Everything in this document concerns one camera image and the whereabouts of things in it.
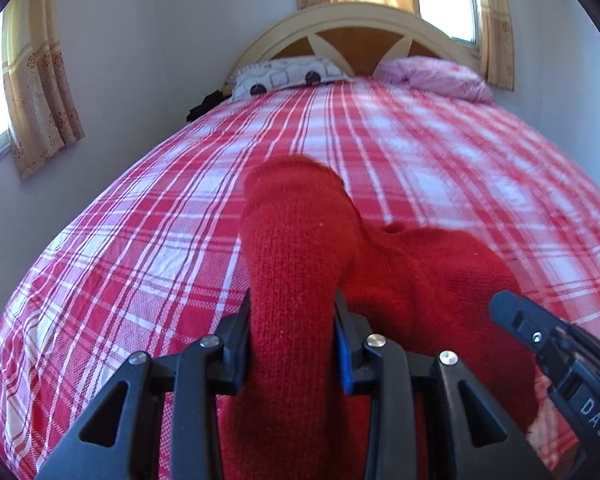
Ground white patterned pillow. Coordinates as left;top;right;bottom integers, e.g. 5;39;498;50
230;55;353;102

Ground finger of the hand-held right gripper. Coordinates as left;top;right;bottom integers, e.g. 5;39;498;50
489;290;581;357

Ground red knit sweater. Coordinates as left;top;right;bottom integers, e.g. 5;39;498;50
217;155;543;480

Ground red white plaid bed cover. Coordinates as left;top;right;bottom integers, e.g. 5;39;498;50
0;77;600;476

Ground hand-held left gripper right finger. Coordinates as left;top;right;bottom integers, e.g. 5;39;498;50
334;290;553;480

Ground pink pillow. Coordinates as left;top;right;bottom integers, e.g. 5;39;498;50
375;56;496;105

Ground cream wooden headboard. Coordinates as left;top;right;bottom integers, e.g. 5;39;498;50
222;2;483;93

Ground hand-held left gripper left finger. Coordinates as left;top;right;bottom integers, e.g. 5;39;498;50
37;287;253;480

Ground black bag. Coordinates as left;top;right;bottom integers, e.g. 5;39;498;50
186;89;231;122

